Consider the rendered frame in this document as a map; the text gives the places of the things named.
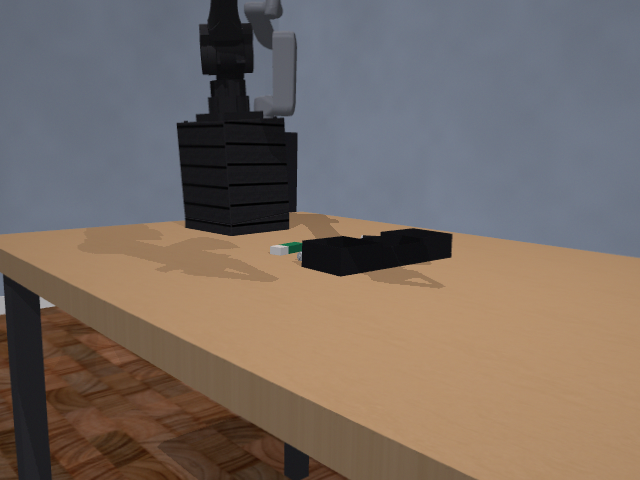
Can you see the white and green eraser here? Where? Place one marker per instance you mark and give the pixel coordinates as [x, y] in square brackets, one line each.
[287, 248]

